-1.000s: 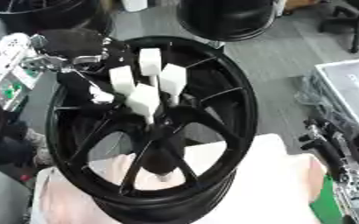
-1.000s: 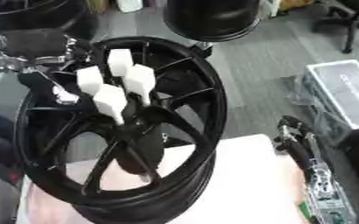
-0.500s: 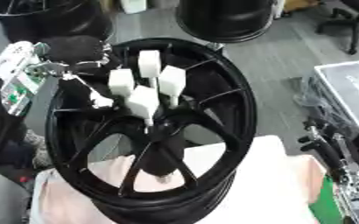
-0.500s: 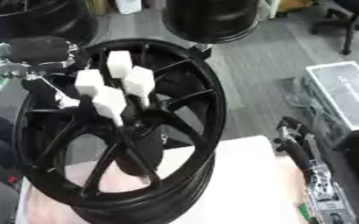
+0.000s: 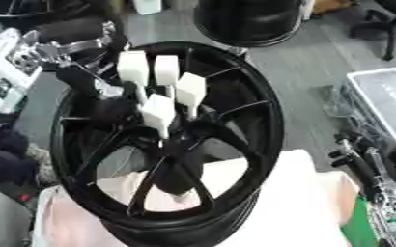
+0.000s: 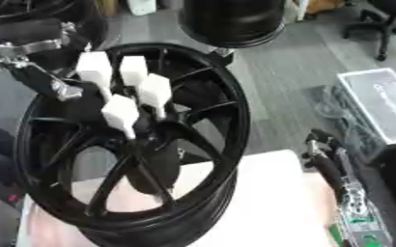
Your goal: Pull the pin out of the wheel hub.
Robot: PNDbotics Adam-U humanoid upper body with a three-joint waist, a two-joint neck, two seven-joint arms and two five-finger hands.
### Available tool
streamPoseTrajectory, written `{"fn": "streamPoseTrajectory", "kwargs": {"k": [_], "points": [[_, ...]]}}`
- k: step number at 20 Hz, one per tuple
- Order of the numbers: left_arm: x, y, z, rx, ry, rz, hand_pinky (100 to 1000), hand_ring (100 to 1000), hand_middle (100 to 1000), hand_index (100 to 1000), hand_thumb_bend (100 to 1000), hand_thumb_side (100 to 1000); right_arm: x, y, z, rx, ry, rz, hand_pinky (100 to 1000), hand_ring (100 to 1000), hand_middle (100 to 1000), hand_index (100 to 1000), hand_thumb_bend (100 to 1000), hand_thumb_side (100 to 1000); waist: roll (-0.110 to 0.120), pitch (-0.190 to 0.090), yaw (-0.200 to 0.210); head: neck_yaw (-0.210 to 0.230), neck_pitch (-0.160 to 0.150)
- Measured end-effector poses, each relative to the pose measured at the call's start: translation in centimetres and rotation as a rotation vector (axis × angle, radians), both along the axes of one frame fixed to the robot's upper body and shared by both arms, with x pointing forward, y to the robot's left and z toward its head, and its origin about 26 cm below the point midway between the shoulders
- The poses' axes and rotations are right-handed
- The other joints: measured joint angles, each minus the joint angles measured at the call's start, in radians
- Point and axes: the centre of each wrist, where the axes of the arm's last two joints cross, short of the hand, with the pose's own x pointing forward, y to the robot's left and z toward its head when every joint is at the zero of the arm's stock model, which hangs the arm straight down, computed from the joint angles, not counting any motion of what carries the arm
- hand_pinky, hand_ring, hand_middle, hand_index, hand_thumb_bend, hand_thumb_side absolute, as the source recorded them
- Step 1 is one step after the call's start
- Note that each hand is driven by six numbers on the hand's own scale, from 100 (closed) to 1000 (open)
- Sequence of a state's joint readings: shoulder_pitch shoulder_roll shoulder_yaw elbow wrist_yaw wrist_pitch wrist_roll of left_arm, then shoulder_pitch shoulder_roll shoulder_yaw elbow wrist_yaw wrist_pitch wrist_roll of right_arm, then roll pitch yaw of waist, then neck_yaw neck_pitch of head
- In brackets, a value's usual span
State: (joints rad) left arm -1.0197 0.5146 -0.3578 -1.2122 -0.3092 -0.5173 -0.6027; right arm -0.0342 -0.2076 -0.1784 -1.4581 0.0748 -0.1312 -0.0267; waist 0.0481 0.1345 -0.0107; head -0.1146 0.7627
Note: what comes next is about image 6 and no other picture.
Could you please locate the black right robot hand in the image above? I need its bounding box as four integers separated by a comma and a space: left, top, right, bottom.
300, 128, 351, 202

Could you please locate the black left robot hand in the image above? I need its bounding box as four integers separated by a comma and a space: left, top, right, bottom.
0, 18, 89, 102

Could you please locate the black wheel rim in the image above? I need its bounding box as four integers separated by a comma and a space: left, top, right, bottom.
0, 0, 110, 52

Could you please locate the black spoked wheel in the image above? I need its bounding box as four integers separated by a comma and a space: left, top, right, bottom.
12, 42, 252, 247

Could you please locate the clear plastic bag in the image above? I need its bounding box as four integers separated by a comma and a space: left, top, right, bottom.
311, 85, 391, 163

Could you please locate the grey box with white rim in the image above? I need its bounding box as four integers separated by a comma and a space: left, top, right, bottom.
334, 67, 396, 146

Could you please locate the black office chair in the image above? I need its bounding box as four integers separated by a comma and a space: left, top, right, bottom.
341, 0, 396, 63

